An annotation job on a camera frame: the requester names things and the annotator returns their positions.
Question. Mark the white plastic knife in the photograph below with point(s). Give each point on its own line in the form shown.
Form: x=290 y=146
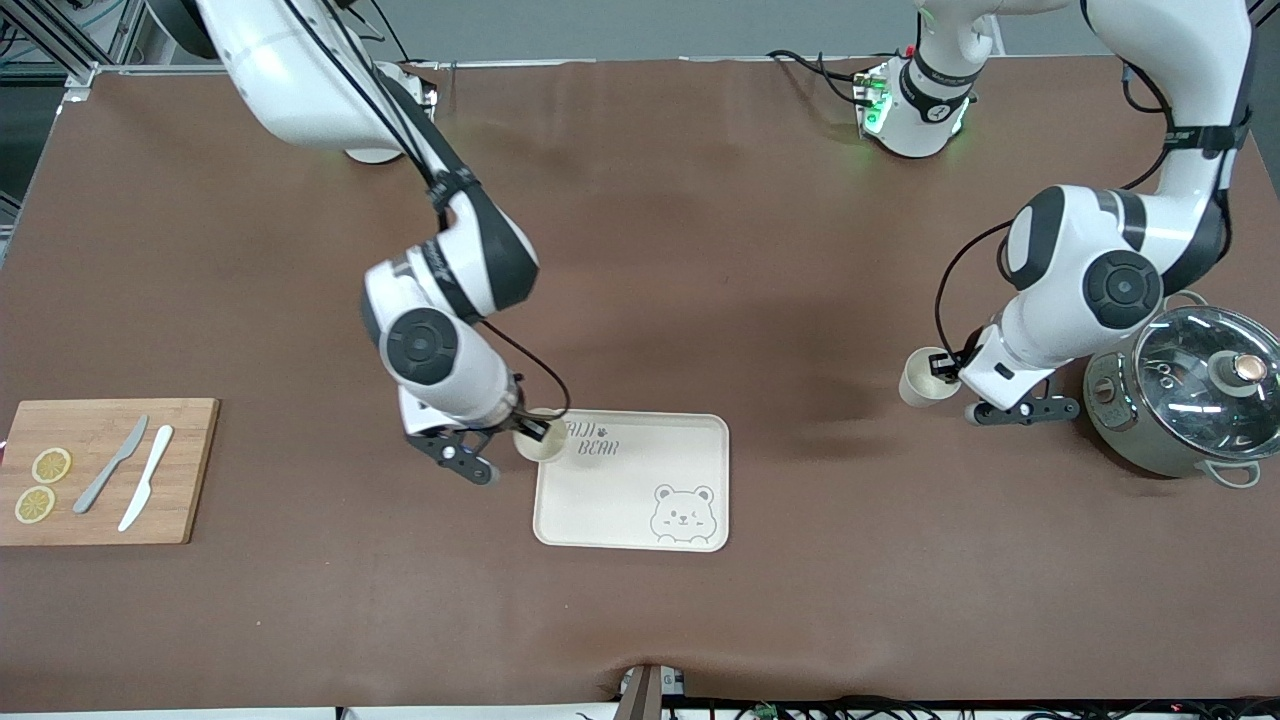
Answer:
x=145 y=480

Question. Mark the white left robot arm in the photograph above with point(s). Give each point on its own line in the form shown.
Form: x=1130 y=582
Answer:
x=1200 y=80

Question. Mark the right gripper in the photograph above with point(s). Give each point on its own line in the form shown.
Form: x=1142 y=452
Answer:
x=511 y=421

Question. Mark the brown table cover mat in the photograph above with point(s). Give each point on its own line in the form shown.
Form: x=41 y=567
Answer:
x=700 y=250

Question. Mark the bamboo cutting board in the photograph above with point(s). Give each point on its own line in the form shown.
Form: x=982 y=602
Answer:
x=150 y=500

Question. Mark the steel pot with glass lid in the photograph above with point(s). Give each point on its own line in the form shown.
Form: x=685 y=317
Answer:
x=1130 y=430

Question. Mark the glass pot lid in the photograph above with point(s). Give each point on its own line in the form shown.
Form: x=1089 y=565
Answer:
x=1200 y=390

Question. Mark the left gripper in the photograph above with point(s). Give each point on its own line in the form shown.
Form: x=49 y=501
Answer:
x=962 y=366

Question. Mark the cream bear print tray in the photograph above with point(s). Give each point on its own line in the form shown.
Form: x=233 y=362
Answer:
x=620 y=500

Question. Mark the white IKEA cup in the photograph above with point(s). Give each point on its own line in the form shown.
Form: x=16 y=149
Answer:
x=918 y=385
x=535 y=450

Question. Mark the grey camera stand post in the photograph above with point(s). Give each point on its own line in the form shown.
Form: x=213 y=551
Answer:
x=640 y=695

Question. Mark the yellow lemon slice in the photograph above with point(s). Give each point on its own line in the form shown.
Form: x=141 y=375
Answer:
x=35 y=505
x=51 y=465

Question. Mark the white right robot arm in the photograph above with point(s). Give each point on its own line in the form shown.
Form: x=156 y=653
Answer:
x=300 y=90

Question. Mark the grey plastic knife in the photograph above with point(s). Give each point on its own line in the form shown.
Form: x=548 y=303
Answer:
x=105 y=472

